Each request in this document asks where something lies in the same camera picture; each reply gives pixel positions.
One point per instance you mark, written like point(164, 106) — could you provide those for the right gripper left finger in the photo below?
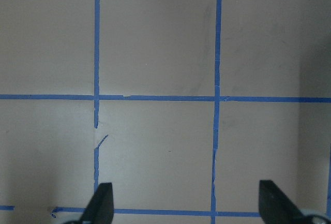
point(100, 209)

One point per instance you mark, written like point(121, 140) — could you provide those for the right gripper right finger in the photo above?
point(275, 207)

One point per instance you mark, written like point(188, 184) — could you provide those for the brown paper table cover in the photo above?
point(184, 105)

